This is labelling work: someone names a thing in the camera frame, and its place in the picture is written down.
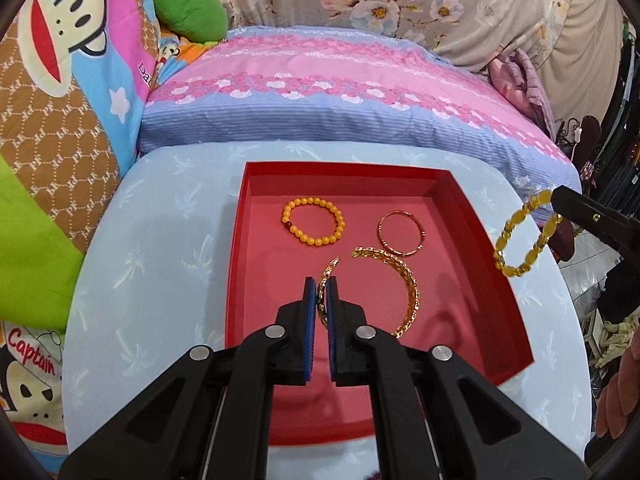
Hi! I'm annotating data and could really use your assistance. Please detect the gold chain bangle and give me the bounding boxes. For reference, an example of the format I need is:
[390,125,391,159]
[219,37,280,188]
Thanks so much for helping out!
[316,246,421,339]

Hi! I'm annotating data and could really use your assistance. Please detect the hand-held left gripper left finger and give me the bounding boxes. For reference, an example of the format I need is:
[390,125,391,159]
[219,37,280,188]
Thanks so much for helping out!
[59,276,328,480]

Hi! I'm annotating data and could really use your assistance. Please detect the dark hanging clothes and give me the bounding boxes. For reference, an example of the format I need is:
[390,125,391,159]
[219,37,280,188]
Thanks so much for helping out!
[582,12,640,221]

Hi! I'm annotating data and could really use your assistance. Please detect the green pillow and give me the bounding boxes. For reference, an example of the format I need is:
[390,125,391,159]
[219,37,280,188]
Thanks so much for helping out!
[152,0,228,43]

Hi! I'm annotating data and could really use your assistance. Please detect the yellow round bead bracelet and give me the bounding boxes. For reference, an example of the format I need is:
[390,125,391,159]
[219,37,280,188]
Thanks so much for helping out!
[280,197,347,247]

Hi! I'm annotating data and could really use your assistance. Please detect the beige cloth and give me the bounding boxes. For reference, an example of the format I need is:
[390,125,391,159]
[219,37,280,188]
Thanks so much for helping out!
[537,0,627,128]

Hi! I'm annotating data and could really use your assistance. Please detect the cartoon monkey printed blanket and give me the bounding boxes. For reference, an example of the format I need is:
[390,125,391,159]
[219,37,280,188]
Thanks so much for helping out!
[0,0,231,453]

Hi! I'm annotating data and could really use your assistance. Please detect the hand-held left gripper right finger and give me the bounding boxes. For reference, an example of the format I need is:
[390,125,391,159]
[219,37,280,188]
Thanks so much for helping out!
[325,280,601,480]

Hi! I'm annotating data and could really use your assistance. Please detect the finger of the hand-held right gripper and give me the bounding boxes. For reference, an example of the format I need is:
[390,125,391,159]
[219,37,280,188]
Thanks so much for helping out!
[550,186,640,252]

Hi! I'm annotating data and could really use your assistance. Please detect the thin rose gold bangle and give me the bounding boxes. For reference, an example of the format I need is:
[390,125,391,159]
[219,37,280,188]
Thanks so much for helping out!
[377,211,427,257]

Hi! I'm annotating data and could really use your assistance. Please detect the grey floral quilt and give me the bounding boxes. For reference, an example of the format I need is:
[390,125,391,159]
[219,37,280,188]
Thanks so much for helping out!
[175,0,583,68]

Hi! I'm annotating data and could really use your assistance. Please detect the red cardboard box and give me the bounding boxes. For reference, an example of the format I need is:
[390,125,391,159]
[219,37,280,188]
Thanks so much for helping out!
[225,161,535,447]

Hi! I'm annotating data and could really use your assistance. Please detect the pink purple cloth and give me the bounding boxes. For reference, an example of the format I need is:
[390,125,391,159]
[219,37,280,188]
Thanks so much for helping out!
[487,50,557,137]

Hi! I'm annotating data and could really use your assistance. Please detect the yellow glass bead bracelet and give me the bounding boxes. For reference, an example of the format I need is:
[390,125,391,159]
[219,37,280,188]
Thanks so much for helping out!
[493,190,563,278]

